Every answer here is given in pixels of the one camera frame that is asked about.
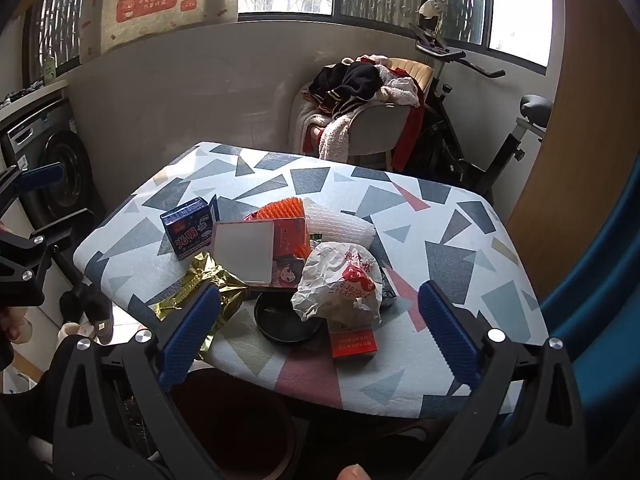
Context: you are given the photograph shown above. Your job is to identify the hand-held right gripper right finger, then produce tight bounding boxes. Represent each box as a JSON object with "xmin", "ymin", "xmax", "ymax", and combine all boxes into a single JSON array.
[{"xmin": 410, "ymin": 280, "xmax": 588, "ymax": 480}]

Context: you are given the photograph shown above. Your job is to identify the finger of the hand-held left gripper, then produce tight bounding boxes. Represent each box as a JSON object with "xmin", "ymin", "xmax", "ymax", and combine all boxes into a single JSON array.
[
  {"xmin": 0, "ymin": 161, "xmax": 66, "ymax": 201},
  {"xmin": 0, "ymin": 230, "xmax": 55, "ymax": 307}
]

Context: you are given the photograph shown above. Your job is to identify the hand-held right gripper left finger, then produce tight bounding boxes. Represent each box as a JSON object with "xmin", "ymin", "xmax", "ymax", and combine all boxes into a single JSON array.
[{"xmin": 52, "ymin": 280, "xmax": 223, "ymax": 480}]

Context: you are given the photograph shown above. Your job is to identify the black round lid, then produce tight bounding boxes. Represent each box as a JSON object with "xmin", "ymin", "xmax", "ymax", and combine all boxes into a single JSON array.
[{"xmin": 254, "ymin": 290, "xmax": 326, "ymax": 345}]

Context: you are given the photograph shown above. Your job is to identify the clear plastic case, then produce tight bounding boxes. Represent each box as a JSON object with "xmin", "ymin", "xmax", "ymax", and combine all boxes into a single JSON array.
[{"xmin": 211, "ymin": 217, "xmax": 307, "ymax": 291}]

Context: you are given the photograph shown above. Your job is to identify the brown waste bin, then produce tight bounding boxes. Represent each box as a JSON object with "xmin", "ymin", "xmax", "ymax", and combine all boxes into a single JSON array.
[{"xmin": 170, "ymin": 370, "xmax": 301, "ymax": 480}]

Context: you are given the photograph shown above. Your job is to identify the person's left hand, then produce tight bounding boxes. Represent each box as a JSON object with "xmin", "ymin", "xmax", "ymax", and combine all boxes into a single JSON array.
[{"xmin": 0, "ymin": 304, "xmax": 32, "ymax": 345}]

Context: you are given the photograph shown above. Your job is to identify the gold foil wrapper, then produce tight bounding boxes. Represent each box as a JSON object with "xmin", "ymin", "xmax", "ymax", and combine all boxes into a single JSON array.
[{"xmin": 152, "ymin": 252, "xmax": 251, "ymax": 361}]

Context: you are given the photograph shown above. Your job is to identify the dark shoe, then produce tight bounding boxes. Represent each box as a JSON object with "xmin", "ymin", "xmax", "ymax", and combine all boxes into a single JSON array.
[
  {"xmin": 80, "ymin": 285, "xmax": 116, "ymax": 346},
  {"xmin": 59, "ymin": 290, "xmax": 83, "ymax": 323}
]

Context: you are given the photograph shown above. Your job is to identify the geometric patterned tablecloth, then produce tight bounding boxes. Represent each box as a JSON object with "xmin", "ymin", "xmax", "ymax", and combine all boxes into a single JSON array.
[{"xmin": 72, "ymin": 141, "xmax": 551, "ymax": 421}]

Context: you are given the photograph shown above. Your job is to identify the small dark packet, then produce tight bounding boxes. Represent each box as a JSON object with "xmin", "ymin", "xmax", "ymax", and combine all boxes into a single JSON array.
[{"xmin": 377, "ymin": 265, "xmax": 398, "ymax": 306}]

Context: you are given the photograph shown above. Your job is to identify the red cigarette pack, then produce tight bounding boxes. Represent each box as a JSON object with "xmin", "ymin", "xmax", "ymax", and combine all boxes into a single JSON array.
[{"xmin": 327, "ymin": 321, "xmax": 378, "ymax": 361}]

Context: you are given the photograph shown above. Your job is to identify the blue milk carton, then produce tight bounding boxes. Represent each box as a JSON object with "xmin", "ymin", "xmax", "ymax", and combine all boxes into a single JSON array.
[{"xmin": 160, "ymin": 196, "xmax": 220, "ymax": 261}]

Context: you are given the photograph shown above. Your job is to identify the crumpled white paper bag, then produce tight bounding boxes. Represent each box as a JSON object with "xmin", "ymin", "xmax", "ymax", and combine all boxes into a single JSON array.
[{"xmin": 291, "ymin": 241, "xmax": 383, "ymax": 326}]

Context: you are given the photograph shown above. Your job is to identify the orange spiky brush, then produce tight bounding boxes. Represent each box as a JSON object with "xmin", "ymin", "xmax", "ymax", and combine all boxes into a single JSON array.
[{"xmin": 250, "ymin": 199, "xmax": 313, "ymax": 260}]

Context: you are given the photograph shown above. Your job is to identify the black exercise bike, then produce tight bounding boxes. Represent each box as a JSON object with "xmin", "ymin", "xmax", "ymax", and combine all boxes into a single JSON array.
[{"xmin": 395, "ymin": 22, "xmax": 553, "ymax": 201}]

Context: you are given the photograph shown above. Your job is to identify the cream printed mat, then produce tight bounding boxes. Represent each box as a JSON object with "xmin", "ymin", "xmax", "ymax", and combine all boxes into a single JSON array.
[{"xmin": 77, "ymin": 0, "xmax": 241, "ymax": 58}]

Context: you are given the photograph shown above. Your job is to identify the red garment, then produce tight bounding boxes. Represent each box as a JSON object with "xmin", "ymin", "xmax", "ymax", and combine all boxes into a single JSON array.
[{"xmin": 395, "ymin": 105, "xmax": 426, "ymax": 166}]

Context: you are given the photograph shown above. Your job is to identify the wooden panel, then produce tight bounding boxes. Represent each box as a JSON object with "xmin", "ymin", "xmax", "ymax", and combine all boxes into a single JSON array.
[{"xmin": 505, "ymin": 10, "xmax": 640, "ymax": 301}]

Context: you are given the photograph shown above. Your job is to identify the beige chair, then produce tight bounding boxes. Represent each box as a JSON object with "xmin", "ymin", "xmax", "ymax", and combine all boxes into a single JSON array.
[{"xmin": 290, "ymin": 57, "xmax": 436, "ymax": 171}]

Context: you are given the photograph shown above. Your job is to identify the white fleece blanket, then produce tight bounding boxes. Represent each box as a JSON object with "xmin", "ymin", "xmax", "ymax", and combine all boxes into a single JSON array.
[{"xmin": 295, "ymin": 110, "xmax": 361, "ymax": 161}]

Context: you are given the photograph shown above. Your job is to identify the fluffy pale garment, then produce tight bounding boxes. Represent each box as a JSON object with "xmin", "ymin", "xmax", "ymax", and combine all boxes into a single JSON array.
[{"xmin": 377, "ymin": 62, "xmax": 423, "ymax": 108}]

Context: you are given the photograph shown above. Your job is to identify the black jacket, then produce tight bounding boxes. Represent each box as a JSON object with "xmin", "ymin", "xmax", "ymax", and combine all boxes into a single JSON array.
[{"xmin": 307, "ymin": 62, "xmax": 388, "ymax": 116}]

